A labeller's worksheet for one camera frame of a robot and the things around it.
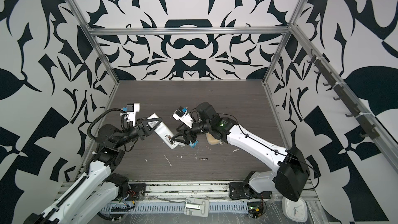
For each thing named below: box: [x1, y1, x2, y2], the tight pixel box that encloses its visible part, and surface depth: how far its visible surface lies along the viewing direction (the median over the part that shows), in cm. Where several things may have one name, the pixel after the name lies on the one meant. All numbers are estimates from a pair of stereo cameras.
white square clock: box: [281, 197, 308, 223], surface depth 69 cm
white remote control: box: [146, 112, 180, 150], surface depth 67 cm
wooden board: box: [205, 132, 221, 145], surface depth 89 cm
